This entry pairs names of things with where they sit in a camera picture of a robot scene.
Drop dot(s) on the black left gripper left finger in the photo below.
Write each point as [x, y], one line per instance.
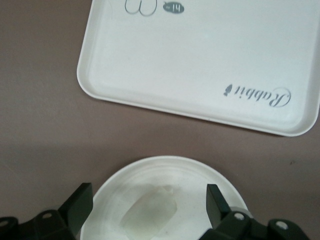
[75, 210]

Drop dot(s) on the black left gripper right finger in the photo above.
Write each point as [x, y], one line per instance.
[220, 212]

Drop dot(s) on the white steamed bun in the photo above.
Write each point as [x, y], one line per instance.
[150, 212]

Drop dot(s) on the cream round plate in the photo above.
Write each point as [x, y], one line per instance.
[150, 172]

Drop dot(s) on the cream rabbit print tray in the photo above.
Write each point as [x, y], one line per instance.
[187, 62]

